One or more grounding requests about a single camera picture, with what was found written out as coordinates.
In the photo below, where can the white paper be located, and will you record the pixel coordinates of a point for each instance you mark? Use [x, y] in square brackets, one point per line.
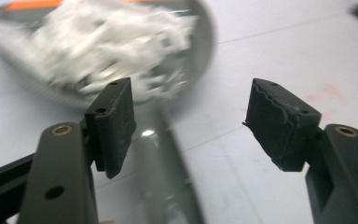
[105, 40]

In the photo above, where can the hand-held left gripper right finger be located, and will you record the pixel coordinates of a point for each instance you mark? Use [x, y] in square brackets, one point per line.
[341, 174]

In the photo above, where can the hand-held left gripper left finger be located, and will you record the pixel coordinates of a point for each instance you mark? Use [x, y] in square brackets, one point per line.
[59, 174]

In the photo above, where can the grey dustpan with orange edge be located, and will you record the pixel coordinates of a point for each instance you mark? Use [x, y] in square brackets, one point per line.
[200, 59]

